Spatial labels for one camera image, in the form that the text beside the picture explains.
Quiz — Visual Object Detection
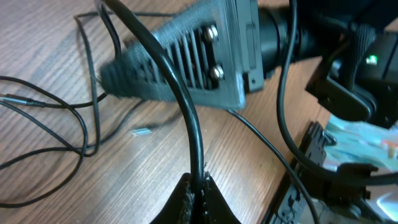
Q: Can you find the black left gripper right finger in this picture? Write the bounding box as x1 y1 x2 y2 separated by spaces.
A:
201 172 241 224

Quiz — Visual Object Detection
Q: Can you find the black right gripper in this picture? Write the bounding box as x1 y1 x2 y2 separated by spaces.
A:
99 0 312 110

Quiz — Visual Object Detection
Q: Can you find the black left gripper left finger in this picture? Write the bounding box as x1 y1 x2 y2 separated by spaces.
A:
151 173 195 224

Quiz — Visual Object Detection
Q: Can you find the black cable bundle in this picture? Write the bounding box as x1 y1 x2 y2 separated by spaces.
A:
0 0 206 208

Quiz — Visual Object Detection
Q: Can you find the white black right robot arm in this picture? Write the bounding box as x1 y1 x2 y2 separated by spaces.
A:
99 1 397 128

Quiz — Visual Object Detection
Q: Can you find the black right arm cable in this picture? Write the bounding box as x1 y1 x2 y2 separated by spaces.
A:
226 0 398 224

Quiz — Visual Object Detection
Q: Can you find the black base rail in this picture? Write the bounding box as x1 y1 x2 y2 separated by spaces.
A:
264 121 398 224

